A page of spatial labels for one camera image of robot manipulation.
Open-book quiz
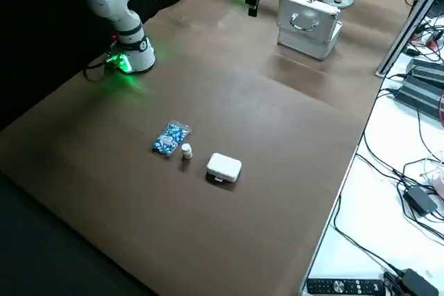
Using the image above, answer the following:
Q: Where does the silver aluminium medical kit case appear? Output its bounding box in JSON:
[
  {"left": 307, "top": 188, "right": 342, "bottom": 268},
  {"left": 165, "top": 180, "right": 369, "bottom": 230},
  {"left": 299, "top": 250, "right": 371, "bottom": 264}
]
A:
[{"left": 276, "top": 0, "right": 345, "bottom": 62}]

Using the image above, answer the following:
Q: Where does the blue capsule bag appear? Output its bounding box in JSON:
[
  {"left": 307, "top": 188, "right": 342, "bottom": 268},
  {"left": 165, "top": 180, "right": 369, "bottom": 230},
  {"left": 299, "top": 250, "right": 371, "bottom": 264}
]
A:
[{"left": 151, "top": 119, "right": 194, "bottom": 157}]

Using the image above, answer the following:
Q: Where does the white plastic case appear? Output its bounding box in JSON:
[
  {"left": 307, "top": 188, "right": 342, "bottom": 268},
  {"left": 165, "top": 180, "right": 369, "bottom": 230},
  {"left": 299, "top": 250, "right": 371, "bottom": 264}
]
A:
[{"left": 205, "top": 152, "right": 243, "bottom": 184}]

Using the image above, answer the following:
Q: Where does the black power brick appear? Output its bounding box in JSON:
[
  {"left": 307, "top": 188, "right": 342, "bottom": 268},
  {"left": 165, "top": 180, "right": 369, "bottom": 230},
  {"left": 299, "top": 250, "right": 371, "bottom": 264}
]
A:
[
  {"left": 394, "top": 72, "right": 444, "bottom": 121},
  {"left": 406, "top": 58, "right": 444, "bottom": 84}
]

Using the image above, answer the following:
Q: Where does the black power adapter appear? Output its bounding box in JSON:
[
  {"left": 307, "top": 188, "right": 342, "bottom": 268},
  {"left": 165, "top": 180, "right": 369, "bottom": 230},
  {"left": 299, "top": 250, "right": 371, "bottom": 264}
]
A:
[
  {"left": 403, "top": 184, "right": 439, "bottom": 216},
  {"left": 382, "top": 268, "right": 440, "bottom": 296}
]

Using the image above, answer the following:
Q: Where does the black remote control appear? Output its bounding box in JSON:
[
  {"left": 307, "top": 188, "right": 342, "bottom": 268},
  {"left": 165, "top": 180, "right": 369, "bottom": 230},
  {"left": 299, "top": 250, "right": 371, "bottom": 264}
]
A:
[{"left": 306, "top": 277, "right": 386, "bottom": 296}]

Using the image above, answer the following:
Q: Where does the aluminium frame post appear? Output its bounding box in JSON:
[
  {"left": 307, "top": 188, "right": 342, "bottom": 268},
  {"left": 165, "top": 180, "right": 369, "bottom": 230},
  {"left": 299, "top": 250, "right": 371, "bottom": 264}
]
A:
[{"left": 374, "top": 0, "right": 444, "bottom": 77}]

